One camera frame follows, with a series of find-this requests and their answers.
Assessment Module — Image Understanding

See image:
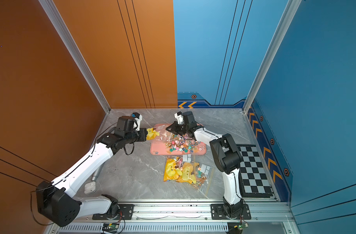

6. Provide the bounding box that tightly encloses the left green circuit board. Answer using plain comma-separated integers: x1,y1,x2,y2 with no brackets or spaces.
102,223,120,234

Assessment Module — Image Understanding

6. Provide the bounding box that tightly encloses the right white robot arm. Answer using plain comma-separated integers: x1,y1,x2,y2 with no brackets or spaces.
166,111,245,219

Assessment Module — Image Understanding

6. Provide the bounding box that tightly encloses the right green circuit board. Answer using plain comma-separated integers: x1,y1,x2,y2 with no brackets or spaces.
226,222,249,234

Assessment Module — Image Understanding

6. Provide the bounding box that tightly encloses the silver microphone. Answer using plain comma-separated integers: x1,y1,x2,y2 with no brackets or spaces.
84,164,104,195

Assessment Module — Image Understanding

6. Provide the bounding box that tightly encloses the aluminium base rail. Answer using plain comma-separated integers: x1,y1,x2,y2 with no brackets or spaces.
44,199,300,234

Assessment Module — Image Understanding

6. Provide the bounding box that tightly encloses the pink plastic tray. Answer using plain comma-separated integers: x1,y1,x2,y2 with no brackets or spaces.
149,124,207,156

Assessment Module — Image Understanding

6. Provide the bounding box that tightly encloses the clear ziploc bag with candies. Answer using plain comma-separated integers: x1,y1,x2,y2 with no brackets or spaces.
146,125,177,143

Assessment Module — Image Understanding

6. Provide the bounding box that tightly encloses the black white checkerboard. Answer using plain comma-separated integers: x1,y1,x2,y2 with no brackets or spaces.
237,144,277,199

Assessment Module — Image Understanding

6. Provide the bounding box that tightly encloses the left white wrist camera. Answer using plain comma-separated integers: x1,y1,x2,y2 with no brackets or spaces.
131,112,143,131

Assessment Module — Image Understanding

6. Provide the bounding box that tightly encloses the green circuit board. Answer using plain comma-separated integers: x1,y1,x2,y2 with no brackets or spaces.
226,222,249,234
102,223,120,234

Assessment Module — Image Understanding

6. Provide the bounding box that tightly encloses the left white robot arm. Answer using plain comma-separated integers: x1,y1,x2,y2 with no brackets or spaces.
34,113,147,227

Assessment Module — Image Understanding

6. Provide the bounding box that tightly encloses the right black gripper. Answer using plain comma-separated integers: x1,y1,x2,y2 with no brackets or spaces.
166,121,190,136

